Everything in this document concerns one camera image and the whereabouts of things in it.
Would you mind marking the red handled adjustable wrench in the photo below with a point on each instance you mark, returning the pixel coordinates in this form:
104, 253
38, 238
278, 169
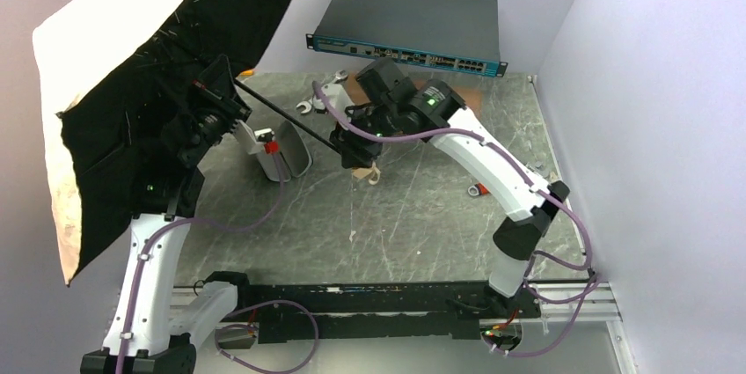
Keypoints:
477, 190

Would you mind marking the aluminium frame profile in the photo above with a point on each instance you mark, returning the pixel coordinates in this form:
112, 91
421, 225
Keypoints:
583, 301

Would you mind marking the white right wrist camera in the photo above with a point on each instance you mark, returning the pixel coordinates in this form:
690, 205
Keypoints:
335, 94

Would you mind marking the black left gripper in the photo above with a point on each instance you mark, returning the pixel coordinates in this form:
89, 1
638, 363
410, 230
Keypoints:
223, 99

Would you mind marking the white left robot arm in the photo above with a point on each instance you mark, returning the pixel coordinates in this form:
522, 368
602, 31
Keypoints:
163, 243

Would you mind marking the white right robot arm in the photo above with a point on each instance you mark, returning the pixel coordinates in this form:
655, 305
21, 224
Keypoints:
399, 109

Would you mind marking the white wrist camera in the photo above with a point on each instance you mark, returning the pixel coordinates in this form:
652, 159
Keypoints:
335, 94
254, 142

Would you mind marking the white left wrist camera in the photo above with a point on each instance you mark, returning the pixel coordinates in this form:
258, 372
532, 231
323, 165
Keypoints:
254, 142

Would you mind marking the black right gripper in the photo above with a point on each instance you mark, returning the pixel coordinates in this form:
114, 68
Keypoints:
354, 156

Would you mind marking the brown plywood board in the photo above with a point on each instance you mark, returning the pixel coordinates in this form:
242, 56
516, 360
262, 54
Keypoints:
466, 86

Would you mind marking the teal network switch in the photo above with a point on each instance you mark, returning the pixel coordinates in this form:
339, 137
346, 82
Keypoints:
455, 35

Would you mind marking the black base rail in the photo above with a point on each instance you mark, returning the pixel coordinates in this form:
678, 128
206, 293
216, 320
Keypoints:
460, 310

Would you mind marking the beige black folding umbrella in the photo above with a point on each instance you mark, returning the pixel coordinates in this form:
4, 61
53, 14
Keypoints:
86, 41

